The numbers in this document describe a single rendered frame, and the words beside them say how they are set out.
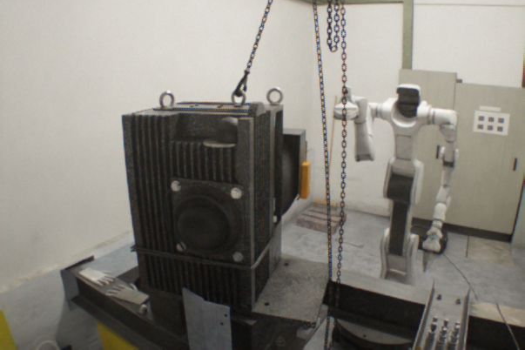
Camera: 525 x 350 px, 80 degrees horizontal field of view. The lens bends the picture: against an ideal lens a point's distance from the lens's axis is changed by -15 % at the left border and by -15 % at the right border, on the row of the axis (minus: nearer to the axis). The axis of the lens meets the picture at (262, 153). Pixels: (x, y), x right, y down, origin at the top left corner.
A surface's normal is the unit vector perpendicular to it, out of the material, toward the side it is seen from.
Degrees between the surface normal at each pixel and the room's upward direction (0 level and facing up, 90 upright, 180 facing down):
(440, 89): 90
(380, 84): 90
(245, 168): 90
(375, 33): 90
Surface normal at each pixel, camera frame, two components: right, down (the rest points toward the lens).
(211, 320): -0.34, 0.22
